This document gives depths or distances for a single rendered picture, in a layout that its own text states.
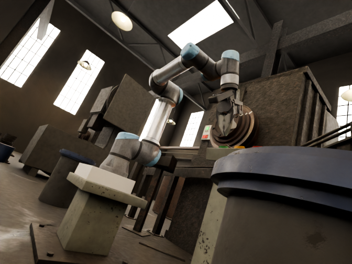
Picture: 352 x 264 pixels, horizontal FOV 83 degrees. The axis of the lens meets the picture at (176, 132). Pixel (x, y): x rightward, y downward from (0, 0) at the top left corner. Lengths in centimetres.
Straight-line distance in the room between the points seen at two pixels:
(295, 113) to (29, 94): 1076
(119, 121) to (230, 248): 384
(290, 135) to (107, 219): 140
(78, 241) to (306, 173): 94
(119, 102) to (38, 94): 764
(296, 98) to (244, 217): 173
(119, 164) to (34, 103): 1034
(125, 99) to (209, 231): 363
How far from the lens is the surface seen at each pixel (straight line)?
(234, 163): 24
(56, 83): 1159
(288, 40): 661
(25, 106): 1126
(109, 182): 101
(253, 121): 179
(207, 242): 73
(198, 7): 948
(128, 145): 107
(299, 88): 199
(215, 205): 73
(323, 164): 20
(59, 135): 348
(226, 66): 90
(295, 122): 182
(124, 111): 410
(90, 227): 103
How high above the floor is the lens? 34
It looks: 18 degrees up
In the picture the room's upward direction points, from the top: 20 degrees clockwise
